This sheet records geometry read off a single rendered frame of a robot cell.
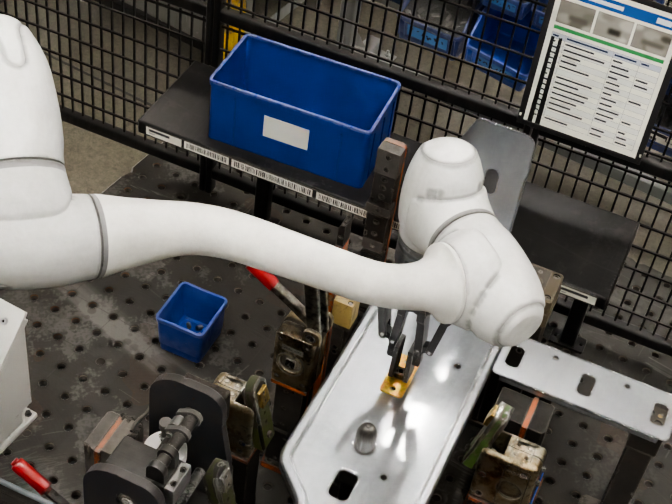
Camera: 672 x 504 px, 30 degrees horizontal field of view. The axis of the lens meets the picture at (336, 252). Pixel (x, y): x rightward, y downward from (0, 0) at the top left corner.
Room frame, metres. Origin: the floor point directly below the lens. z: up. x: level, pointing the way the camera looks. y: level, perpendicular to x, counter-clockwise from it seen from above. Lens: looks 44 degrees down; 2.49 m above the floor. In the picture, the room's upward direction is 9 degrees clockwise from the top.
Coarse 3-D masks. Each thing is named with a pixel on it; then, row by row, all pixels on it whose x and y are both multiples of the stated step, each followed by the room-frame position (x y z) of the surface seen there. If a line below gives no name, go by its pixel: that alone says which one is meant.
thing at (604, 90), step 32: (576, 0) 1.76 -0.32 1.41; (608, 0) 1.75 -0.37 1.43; (640, 0) 1.73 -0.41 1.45; (544, 32) 1.77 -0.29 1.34; (576, 32) 1.76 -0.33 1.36; (608, 32) 1.74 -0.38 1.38; (640, 32) 1.73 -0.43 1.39; (576, 64) 1.75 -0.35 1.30; (608, 64) 1.74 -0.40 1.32; (640, 64) 1.72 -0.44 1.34; (576, 96) 1.75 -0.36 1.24; (608, 96) 1.73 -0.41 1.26; (640, 96) 1.72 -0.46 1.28; (544, 128) 1.76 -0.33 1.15; (576, 128) 1.74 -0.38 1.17; (608, 128) 1.73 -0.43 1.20; (640, 128) 1.71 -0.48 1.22; (640, 160) 1.71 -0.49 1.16
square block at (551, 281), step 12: (540, 276) 1.49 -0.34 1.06; (552, 276) 1.49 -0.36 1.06; (552, 288) 1.46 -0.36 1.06; (552, 300) 1.44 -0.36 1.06; (540, 336) 1.45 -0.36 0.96; (516, 348) 1.44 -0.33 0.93; (516, 360) 1.44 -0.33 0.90; (492, 372) 1.45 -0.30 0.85; (492, 384) 1.45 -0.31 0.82; (504, 384) 1.46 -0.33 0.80; (480, 396) 1.45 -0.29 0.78; (492, 396) 1.44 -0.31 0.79; (480, 408) 1.45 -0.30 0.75; (468, 420) 1.45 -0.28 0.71; (480, 420) 1.45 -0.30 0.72
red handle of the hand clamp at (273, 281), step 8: (256, 272) 1.32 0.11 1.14; (264, 272) 1.32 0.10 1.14; (264, 280) 1.32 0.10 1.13; (272, 280) 1.32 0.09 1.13; (272, 288) 1.31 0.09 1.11; (280, 288) 1.32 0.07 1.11; (280, 296) 1.31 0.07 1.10; (288, 296) 1.31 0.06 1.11; (288, 304) 1.31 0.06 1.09; (296, 304) 1.31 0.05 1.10; (296, 312) 1.30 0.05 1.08; (304, 312) 1.30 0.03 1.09; (304, 320) 1.30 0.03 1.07
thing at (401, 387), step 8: (400, 360) 1.29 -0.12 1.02; (400, 368) 1.27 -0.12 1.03; (416, 368) 1.28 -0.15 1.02; (400, 376) 1.25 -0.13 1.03; (384, 384) 1.24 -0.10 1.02; (392, 384) 1.24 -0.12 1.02; (400, 384) 1.24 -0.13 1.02; (408, 384) 1.25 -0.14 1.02; (384, 392) 1.23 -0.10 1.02; (392, 392) 1.23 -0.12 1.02; (400, 392) 1.23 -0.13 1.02
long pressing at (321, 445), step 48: (432, 336) 1.37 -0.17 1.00; (336, 384) 1.24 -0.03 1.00; (432, 384) 1.27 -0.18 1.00; (480, 384) 1.29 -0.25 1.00; (336, 432) 1.15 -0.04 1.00; (384, 432) 1.16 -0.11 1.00; (432, 432) 1.18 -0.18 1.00; (288, 480) 1.05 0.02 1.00; (384, 480) 1.08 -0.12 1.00; (432, 480) 1.09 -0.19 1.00
